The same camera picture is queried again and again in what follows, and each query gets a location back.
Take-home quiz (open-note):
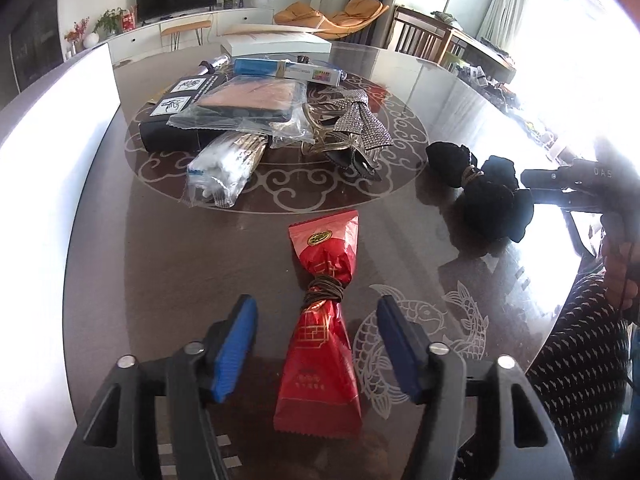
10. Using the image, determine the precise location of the leafy potted plant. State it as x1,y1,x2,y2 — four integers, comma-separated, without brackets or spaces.
94,7,129,37

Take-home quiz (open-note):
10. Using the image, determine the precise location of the white vase with red flowers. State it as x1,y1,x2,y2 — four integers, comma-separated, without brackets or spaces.
64,16,102,53

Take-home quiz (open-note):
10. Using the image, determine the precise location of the person's right hand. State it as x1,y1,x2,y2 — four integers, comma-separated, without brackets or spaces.
599,234,640,322

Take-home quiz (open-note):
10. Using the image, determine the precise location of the blue box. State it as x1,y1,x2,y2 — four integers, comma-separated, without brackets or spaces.
233,57,346,87

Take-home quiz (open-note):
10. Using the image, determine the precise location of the person's dotted black clothing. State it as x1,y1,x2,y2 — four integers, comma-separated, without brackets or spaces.
457,274,635,480

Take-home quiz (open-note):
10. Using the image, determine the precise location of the rhinestone bow shoe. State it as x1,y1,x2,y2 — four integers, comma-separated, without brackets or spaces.
299,87,397,182

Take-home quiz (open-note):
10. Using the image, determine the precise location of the black cloth bundle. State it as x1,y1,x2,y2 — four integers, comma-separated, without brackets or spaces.
424,140,537,244

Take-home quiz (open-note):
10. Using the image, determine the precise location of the dark display cabinet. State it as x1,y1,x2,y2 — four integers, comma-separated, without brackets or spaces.
9,0,67,92

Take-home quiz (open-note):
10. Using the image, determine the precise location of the black box with white labels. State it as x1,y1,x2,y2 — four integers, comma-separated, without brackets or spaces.
138,75,236,154

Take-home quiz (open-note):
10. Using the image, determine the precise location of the white curtain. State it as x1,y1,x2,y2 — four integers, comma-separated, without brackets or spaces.
479,0,557,57

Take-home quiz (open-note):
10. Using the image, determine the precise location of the wooden seat stool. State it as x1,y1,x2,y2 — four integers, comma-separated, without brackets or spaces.
159,18,214,52

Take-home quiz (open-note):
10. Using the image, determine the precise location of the white panel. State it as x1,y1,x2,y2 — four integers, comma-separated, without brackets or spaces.
0,42,124,321

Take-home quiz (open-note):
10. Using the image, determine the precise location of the red snack packet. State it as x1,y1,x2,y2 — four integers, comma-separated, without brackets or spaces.
273,209,363,437

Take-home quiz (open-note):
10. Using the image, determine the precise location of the silver tube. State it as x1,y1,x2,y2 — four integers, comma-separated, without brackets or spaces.
196,56,232,77

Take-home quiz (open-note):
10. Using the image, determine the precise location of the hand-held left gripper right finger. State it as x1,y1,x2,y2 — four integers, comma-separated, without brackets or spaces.
376,295,576,480

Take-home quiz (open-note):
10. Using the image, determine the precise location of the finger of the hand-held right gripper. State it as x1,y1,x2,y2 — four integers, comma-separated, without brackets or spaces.
531,189,606,211
520,167,581,191

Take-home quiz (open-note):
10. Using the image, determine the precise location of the clear bag with brown case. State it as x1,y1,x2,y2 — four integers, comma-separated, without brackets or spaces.
167,76,309,137

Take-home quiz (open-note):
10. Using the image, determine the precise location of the white television cabinet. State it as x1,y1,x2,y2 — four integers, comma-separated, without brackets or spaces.
64,7,275,67

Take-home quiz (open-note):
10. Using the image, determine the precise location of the clear bag with white items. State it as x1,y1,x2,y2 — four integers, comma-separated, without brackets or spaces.
184,132,269,209

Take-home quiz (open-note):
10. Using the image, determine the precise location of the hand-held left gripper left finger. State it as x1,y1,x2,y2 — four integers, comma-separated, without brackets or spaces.
55,294,259,480

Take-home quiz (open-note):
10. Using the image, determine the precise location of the wooden chair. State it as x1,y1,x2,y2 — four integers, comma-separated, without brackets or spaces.
389,5,469,64

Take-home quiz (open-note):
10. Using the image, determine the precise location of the orange lounge chair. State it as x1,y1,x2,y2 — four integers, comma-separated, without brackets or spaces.
273,0,391,42

